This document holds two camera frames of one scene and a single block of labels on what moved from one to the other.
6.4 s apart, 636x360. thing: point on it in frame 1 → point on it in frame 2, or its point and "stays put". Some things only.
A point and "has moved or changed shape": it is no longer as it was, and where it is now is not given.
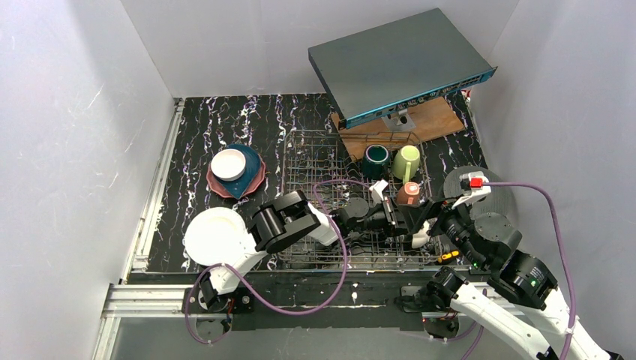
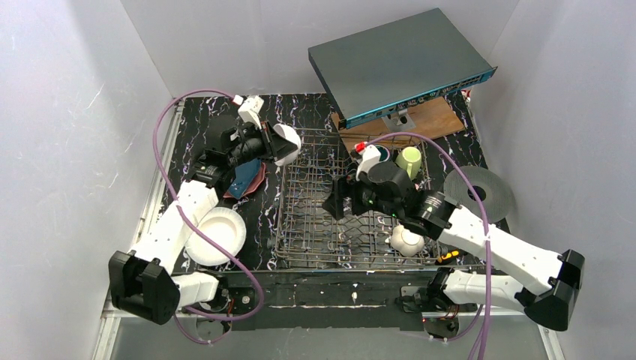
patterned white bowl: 228,165 has moved or changed shape
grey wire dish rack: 328,166 stays put
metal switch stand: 399,121 stays put
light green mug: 406,162 stays put
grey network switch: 386,68 stays put
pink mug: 409,194 has moved or changed shape
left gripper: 392,218 → 268,140
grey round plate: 499,201 stays put
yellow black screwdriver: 448,256 stays put
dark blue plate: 238,187 stays put
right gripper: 442,214 → 351,193
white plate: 214,236 stays put
